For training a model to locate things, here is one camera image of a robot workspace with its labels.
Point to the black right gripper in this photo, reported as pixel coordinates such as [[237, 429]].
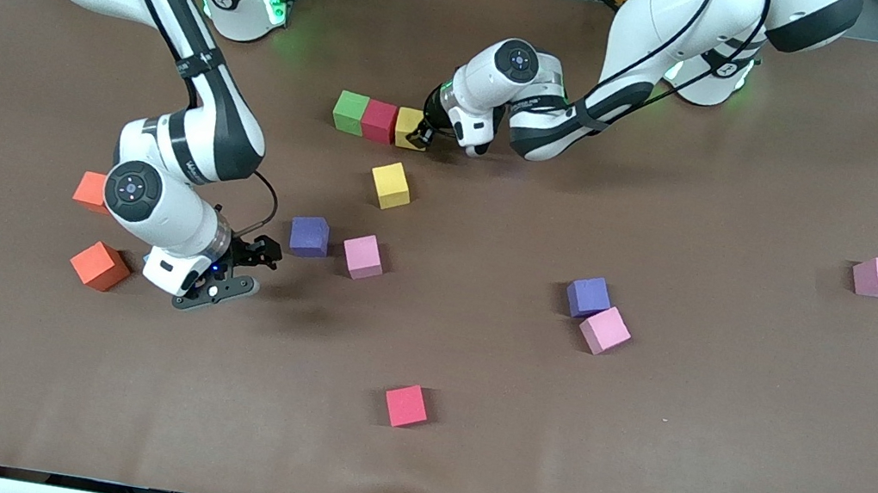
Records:
[[245, 253]]

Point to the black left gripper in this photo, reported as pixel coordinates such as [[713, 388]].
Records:
[[432, 123]]

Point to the yellow foam cube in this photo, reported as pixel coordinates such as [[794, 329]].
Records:
[[391, 185], [405, 125]]

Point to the red foam cube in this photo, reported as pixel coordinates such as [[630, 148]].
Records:
[[406, 405], [378, 121]]

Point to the green foam cube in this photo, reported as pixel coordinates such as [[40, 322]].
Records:
[[350, 112]]

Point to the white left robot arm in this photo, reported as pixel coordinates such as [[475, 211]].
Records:
[[656, 18]]

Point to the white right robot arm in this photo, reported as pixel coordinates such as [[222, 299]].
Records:
[[165, 214]]

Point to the purple foam cube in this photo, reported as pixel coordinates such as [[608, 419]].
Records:
[[309, 236], [588, 297]]

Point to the orange foam cube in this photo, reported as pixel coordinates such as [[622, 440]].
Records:
[[100, 265], [89, 190]]

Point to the brown table cover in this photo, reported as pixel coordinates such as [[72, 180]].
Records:
[[642, 399]]

